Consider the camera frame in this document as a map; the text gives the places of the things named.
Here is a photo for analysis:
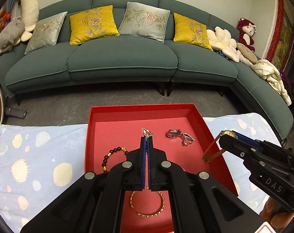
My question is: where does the gold wristwatch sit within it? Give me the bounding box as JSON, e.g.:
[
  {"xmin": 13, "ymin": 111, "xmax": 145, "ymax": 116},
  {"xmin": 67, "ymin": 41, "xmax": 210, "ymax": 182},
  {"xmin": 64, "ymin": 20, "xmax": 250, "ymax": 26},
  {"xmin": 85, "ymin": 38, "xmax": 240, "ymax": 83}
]
[{"xmin": 202, "ymin": 130, "xmax": 237, "ymax": 163}]

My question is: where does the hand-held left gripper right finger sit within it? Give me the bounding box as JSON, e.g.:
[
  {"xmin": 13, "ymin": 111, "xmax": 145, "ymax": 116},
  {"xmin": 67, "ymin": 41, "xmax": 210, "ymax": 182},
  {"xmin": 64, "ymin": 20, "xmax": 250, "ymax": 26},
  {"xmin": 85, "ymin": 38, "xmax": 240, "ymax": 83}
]
[{"xmin": 147, "ymin": 137, "xmax": 266, "ymax": 233}]

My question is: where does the long white plush toy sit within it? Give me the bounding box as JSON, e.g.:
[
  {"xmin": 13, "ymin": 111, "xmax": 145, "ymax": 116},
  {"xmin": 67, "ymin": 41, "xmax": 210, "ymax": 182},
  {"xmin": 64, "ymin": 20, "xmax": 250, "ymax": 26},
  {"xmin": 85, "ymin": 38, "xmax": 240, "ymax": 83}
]
[{"xmin": 17, "ymin": 0, "xmax": 39, "ymax": 42}]

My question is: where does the red monkey plush toy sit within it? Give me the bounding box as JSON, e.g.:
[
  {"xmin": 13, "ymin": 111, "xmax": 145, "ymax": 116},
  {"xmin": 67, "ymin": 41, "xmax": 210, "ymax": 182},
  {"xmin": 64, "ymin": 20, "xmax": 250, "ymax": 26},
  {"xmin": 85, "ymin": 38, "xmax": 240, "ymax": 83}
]
[{"xmin": 236, "ymin": 17, "xmax": 257, "ymax": 52}]

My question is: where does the yellow embroidered cushion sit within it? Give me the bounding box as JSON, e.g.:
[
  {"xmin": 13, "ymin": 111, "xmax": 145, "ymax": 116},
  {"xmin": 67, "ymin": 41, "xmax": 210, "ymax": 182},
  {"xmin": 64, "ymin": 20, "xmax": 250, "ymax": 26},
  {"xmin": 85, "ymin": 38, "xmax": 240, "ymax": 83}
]
[
  {"xmin": 173, "ymin": 13, "xmax": 213, "ymax": 51},
  {"xmin": 69, "ymin": 5, "xmax": 120, "ymax": 45}
]

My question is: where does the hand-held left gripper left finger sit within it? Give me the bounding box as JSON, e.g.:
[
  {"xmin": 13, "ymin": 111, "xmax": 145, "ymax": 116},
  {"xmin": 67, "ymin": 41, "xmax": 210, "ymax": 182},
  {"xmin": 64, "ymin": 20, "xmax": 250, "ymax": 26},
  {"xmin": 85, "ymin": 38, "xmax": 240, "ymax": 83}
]
[{"xmin": 21, "ymin": 137, "xmax": 146, "ymax": 233}]

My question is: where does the silver wristwatch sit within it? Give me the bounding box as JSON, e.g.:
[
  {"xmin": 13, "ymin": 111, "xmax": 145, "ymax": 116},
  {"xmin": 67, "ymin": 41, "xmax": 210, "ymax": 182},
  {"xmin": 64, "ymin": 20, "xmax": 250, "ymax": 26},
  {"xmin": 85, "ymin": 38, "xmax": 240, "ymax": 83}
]
[{"xmin": 167, "ymin": 129, "xmax": 195, "ymax": 147}]

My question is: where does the person's right hand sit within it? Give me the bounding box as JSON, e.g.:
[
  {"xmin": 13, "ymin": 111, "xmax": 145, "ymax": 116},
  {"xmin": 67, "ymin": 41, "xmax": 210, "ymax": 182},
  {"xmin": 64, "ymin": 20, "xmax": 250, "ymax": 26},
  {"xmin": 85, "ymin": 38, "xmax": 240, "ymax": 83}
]
[{"xmin": 260, "ymin": 195, "xmax": 292, "ymax": 231}]

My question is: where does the cream quilt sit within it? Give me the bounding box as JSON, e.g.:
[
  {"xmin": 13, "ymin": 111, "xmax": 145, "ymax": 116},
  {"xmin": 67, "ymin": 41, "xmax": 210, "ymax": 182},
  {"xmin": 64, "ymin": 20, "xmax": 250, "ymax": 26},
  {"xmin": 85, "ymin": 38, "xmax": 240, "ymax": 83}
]
[{"xmin": 252, "ymin": 59, "xmax": 292, "ymax": 106}]

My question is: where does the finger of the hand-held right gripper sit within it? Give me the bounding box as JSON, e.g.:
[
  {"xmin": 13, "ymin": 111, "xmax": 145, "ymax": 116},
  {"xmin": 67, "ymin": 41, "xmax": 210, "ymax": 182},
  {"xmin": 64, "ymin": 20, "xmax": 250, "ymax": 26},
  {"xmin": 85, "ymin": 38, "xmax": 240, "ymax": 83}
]
[
  {"xmin": 218, "ymin": 134, "xmax": 261, "ymax": 161},
  {"xmin": 231, "ymin": 130, "xmax": 261, "ymax": 148}
]

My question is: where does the dark bead bracelet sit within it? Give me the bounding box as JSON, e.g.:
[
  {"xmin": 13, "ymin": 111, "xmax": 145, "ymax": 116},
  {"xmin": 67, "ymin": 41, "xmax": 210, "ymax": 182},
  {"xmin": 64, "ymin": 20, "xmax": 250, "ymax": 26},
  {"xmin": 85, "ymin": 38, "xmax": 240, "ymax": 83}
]
[{"xmin": 102, "ymin": 146, "xmax": 128, "ymax": 174}]

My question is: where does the blue planet print tablecloth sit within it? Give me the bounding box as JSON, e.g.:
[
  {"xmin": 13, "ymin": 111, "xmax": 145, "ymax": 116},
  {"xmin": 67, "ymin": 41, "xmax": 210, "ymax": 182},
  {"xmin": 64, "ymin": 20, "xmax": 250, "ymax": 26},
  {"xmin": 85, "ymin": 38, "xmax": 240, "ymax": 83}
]
[{"xmin": 0, "ymin": 112, "xmax": 283, "ymax": 233}]

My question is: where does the dark grey flat device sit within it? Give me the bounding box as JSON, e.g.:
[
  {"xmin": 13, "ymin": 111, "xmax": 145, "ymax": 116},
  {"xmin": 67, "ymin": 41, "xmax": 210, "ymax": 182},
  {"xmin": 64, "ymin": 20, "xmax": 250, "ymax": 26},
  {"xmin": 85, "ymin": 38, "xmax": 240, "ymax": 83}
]
[{"xmin": 6, "ymin": 107, "xmax": 27, "ymax": 119}]

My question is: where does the brown plush pillow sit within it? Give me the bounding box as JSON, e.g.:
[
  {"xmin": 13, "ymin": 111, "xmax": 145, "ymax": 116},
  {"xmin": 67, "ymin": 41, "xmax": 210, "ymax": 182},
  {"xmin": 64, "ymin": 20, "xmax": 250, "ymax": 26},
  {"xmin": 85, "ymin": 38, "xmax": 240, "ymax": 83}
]
[{"xmin": 236, "ymin": 42, "xmax": 259, "ymax": 66}]

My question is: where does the white flower cushion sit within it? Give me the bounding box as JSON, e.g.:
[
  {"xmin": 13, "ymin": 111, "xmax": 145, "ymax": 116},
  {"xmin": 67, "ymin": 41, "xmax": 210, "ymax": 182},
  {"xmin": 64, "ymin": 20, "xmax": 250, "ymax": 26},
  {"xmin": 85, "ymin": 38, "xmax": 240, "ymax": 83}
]
[{"xmin": 206, "ymin": 26, "xmax": 241, "ymax": 62}]

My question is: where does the grey embroidered cushion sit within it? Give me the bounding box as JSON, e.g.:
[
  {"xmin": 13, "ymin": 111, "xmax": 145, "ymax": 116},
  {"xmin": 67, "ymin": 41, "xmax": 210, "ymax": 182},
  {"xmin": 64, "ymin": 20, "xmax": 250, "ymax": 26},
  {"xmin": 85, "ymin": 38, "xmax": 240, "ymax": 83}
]
[
  {"xmin": 118, "ymin": 2, "xmax": 170, "ymax": 43},
  {"xmin": 24, "ymin": 11, "xmax": 68, "ymax": 55}
]

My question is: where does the dark green curved sofa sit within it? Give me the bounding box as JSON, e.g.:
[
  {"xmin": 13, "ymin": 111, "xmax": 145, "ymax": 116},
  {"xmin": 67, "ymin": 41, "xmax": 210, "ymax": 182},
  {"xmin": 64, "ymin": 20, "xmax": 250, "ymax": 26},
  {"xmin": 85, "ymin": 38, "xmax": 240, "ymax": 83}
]
[{"xmin": 0, "ymin": 0, "xmax": 294, "ymax": 141}]

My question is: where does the gold bangle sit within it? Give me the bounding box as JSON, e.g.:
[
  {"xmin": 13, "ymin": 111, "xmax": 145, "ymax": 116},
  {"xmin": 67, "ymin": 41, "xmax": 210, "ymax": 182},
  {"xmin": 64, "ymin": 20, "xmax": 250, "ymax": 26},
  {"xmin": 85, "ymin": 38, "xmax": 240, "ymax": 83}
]
[{"xmin": 130, "ymin": 190, "xmax": 165, "ymax": 216}]

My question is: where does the red shallow box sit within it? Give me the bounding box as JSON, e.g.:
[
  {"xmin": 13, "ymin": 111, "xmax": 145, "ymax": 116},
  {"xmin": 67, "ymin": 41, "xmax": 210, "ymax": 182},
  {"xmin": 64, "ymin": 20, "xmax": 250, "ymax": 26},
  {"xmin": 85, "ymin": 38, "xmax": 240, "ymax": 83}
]
[{"xmin": 84, "ymin": 103, "xmax": 239, "ymax": 233}]

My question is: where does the red bow decoration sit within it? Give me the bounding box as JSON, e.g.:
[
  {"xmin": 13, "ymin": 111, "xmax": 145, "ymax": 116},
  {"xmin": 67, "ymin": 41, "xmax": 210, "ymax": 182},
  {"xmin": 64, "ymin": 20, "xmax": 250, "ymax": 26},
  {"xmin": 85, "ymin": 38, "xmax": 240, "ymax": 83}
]
[{"xmin": 0, "ymin": 10, "xmax": 11, "ymax": 30}]

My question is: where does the grey pig plush toy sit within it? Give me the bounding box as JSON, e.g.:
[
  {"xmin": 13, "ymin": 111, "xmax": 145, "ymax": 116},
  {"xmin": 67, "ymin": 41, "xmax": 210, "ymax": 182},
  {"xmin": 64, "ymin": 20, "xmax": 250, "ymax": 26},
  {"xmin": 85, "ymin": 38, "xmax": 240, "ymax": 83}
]
[{"xmin": 0, "ymin": 19, "xmax": 26, "ymax": 55}]

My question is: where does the gold pendant necklace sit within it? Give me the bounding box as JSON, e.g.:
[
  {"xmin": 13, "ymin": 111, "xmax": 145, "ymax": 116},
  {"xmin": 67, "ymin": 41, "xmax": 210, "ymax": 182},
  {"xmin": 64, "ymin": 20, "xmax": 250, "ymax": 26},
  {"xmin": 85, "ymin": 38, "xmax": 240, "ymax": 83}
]
[{"xmin": 140, "ymin": 127, "xmax": 155, "ymax": 140}]

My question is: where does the red wall scroll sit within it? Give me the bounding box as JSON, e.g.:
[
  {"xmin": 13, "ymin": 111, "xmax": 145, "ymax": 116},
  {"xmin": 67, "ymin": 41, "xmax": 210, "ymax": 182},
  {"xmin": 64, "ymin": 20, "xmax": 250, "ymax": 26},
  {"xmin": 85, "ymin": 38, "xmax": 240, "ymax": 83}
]
[{"xmin": 265, "ymin": 0, "xmax": 294, "ymax": 71}]

